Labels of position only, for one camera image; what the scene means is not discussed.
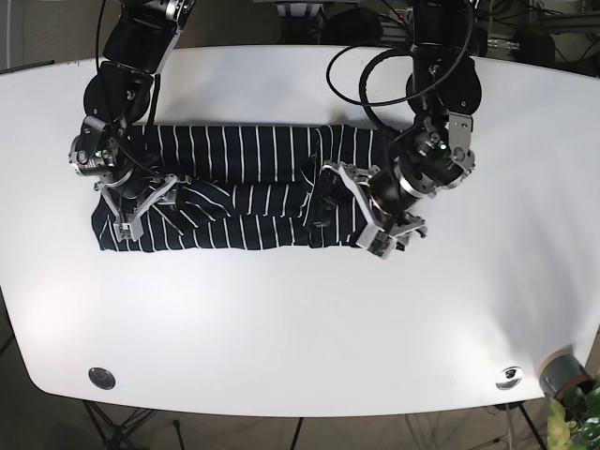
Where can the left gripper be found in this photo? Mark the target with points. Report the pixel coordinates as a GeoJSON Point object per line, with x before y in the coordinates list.
{"type": "Point", "coordinates": [371, 208]}

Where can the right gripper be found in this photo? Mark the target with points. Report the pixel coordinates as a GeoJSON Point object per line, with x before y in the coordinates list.
{"type": "Point", "coordinates": [134, 203]}

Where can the black white striped T-shirt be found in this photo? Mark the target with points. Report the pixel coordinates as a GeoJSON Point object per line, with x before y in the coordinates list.
{"type": "Point", "coordinates": [251, 186]}

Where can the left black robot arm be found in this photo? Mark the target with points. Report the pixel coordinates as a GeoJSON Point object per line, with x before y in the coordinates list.
{"type": "Point", "coordinates": [443, 83]}

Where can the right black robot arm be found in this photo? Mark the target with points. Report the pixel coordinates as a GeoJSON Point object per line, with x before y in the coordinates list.
{"type": "Point", "coordinates": [124, 90]}

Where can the right metal table grommet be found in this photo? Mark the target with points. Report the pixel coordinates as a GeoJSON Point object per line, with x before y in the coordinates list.
{"type": "Point", "coordinates": [509, 378]}

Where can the metal table grommet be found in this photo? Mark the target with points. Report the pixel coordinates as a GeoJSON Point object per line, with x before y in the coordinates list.
{"type": "Point", "coordinates": [101, 378]}
{"type": "Point", "coordinates": [509, 378]}

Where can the left metal table grommet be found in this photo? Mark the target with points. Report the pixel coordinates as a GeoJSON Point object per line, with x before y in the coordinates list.
{"type": "Point", "coordinates": [101, 378]}

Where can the grey plant pot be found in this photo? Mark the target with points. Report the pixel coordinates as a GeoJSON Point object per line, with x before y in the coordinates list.
{"type": "Point", "coordinates": [560, 371]}

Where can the green plant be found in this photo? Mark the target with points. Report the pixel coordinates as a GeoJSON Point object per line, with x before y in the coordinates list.
{"type": "Point", "coordinates": [573, 421]}

